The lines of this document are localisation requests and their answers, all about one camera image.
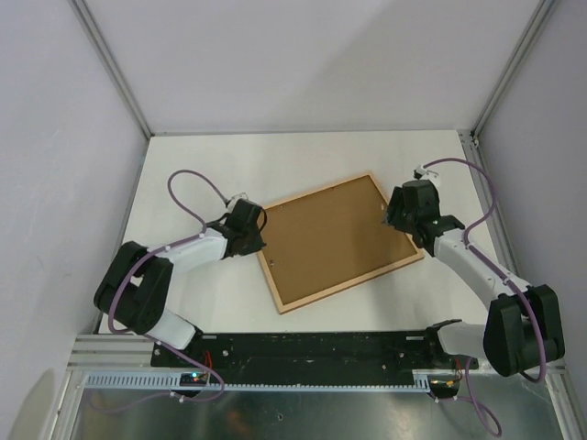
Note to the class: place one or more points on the left aluminium corner post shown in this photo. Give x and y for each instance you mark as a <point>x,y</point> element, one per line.
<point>107,57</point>

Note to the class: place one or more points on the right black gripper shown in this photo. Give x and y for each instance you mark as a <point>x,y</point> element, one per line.
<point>393,214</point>

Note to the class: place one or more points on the wooden picture frame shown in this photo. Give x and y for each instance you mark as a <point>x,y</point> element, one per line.
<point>284,302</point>

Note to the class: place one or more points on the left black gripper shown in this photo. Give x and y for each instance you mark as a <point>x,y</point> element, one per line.
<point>255,246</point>

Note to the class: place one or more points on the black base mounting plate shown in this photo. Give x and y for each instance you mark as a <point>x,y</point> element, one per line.
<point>324,372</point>

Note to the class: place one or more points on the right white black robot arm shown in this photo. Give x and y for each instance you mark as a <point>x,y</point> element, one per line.
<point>523,329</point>

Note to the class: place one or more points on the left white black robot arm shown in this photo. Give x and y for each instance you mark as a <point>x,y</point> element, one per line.
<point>135,287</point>

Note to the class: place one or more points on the grey slotted cable duct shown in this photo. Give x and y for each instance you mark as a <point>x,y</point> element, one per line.
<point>174,381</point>

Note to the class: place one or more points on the brown frame backing board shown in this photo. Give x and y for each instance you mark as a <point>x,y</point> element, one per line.
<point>339,238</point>

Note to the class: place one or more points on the aluminium corner post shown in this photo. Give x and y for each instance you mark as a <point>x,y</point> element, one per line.
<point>523,47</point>
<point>107,57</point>

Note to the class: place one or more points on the shiny metal floor sheet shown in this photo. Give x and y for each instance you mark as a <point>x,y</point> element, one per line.
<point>523,410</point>

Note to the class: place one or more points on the right aluminium corner post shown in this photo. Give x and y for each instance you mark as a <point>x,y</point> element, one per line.
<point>523,47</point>

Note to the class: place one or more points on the aluminium front rail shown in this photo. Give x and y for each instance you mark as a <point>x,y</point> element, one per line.
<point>114,355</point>

